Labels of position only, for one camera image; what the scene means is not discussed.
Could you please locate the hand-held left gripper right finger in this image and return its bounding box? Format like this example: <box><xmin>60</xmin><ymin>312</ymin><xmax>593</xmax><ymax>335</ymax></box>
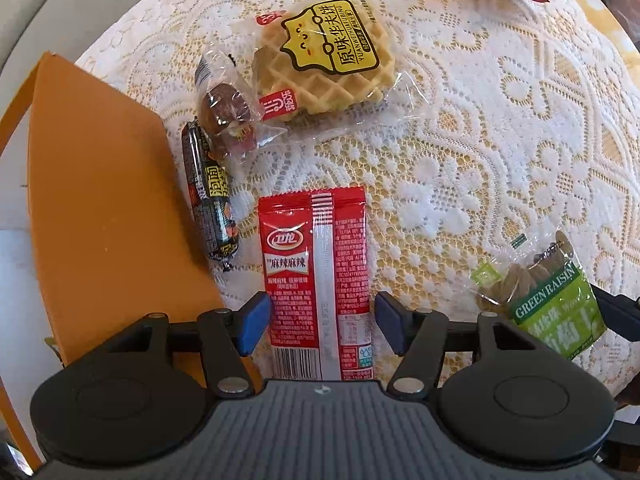
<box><xmin>374</xmin><ymin>291</ymin><xmax>543</xmax><ymax>396</ymax></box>

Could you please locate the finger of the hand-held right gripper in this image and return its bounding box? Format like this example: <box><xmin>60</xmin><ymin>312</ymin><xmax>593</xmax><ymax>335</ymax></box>
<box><xmin>591</xmin><ymin>285</ymin><xmax>640</xmax><ymax>345</ymax></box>

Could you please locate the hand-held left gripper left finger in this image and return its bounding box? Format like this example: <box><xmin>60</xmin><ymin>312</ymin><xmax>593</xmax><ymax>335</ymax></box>
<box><xmin>107</xmin><ymin>292</ymin><xmax>274</xmax><ymax>396</ymax></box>

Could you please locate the red spicy snack packet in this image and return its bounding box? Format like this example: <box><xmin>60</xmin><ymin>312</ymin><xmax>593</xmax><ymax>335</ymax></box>
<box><xmin>257</xmin><ymin>185</ymin><xmax>375</xmax><ymax>382</ymax></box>

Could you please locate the orange cardboard box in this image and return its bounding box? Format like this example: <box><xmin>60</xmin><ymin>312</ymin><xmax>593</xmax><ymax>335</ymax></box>
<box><xmin>0</xmin><ymin>51</ymin><xmax>266</xmax><ymax>467</ymax></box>

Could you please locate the green raisin packet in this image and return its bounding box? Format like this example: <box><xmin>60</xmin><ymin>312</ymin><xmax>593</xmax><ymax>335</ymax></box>
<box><xmin>471</xmin><ymin>230</ymin><xmax>609</xmax><ymax>361</ymax></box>

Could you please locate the dark wrapped sausage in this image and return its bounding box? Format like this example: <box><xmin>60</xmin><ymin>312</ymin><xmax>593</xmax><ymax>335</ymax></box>
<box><xmin>180</xmin><ymin>120</ymin><xmax>241</xmax><ymax>274</ymax></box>

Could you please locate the white lace tablecloth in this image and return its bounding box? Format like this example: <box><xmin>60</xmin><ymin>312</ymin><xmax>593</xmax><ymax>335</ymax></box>
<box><xmin>74</xmin><ymin>0</ymin><xmax>640</xmax><ymax>403</ymax></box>

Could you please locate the brown snack in clear wrapper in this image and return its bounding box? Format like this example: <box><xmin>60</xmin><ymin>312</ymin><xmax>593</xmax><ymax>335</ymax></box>
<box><xmin>194</xmin><ymin>54</ymin><xmax>289</xmax><ymax>162</ymax></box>

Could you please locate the waffle packet with yellow label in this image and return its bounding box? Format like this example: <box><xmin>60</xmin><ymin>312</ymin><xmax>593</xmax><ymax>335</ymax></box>
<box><xmin>251</xmin><ymin>0</ymin><xmax>417</xmax><ymax>133</ymax></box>

